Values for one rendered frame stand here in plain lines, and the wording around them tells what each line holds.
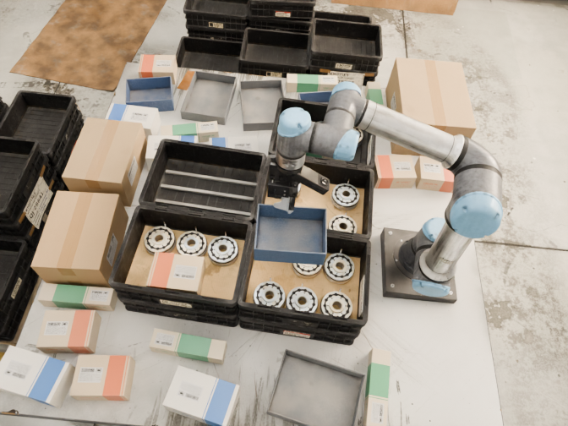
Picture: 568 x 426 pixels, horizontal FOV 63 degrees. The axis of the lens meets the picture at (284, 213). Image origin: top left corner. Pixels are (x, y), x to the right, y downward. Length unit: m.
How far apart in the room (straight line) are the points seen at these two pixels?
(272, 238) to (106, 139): 0.87
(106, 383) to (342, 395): 0.73
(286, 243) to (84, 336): 0.72
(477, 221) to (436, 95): 1.03
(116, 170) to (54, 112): 1.05
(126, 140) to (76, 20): 2.24
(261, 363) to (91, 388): 0.52
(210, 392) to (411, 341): 0.70
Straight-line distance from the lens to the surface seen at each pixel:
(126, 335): 1.70
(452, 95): 2.18
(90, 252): 1.68
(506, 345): 2.69
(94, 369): 1.62
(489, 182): 1.23
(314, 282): 1.59
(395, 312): 1.75
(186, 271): 1.52
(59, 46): 3.87
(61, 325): 1.69
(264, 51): 3.02
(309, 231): 1.39
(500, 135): 3.48
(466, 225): 1.22
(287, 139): 1.11
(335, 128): 1.11
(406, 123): 1.22
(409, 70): 2.22
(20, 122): 2.85
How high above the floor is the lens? 2.27
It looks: 58 degrees down
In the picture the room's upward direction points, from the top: 6 degrees clockwise
